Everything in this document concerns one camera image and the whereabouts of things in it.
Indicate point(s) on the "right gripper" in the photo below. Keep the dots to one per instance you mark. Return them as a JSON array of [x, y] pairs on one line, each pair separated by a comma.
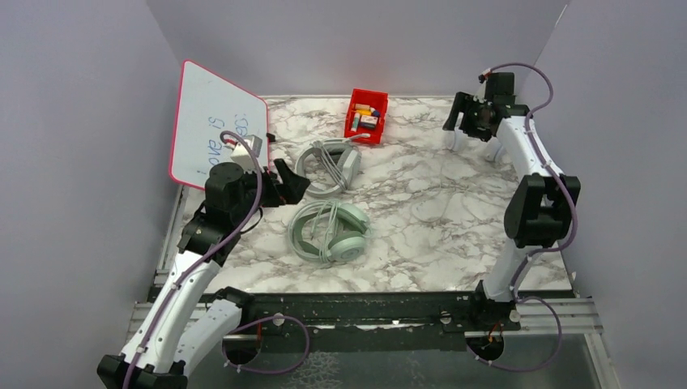
[[462, 103]]

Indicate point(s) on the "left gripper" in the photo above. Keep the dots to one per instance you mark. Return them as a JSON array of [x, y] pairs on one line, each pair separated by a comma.
[[291, 191]]

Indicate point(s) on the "grey white gaming headset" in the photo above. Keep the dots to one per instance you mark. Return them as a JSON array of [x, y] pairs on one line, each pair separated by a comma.
[[340, 158]]

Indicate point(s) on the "green headphones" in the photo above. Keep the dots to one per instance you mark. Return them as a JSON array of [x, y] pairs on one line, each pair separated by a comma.
[[329, 231]]

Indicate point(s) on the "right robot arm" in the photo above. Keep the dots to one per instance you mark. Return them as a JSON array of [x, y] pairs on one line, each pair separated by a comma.
[[540, 211]]

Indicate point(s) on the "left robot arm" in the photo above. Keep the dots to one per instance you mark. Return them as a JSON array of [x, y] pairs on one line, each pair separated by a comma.
[[168, 346]]

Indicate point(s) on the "white headphones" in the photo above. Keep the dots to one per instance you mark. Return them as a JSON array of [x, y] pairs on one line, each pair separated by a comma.
[[456, 141]]

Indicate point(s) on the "white green glue stick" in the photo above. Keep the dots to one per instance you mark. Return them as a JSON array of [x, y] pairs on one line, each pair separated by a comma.
[[355, 122]]

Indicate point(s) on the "white small box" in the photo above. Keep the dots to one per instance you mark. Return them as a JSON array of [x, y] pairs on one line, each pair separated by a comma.
[[368, 122]]

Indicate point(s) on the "red plastic bin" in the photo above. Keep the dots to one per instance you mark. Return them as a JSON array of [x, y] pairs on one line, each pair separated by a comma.
[[377, 101]]

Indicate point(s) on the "pink framed whiteboard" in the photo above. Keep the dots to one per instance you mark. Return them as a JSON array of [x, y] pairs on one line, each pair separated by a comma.
[[207, 105]]

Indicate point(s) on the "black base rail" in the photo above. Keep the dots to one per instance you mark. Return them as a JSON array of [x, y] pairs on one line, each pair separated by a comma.
[[364, 322]]

